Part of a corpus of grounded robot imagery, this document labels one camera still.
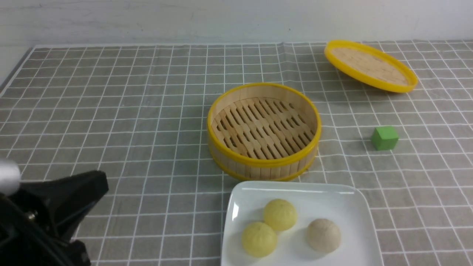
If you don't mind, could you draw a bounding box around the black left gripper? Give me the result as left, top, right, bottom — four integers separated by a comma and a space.
0, 170, 109, 266

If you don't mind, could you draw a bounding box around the yellow steamed bun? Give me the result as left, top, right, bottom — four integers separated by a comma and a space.
262, 199, 297, 231
241, 222, 278, 258

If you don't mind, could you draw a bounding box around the beige steamed bun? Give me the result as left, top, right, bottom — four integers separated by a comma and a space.
306, 218, 342, 254

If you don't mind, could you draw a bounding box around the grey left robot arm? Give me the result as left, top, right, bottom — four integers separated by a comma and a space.
0, 159, 109, 266

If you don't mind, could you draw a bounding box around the white square plate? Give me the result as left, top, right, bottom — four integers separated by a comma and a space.
220, 181, 384, 266

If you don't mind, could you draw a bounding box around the grey checkered tablecloth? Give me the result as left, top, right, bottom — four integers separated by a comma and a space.
0, 40, 473, 266

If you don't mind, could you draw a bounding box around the bamboo steamer basket yellow rim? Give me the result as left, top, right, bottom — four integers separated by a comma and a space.
206, 83, 321, 181

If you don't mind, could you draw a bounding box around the green cube block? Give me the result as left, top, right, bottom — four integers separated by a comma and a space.
371, 126, 399, 150

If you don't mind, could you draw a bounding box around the bamboo steamer lid yellow rim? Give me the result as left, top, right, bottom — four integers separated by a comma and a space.
324, 40, 418, 93

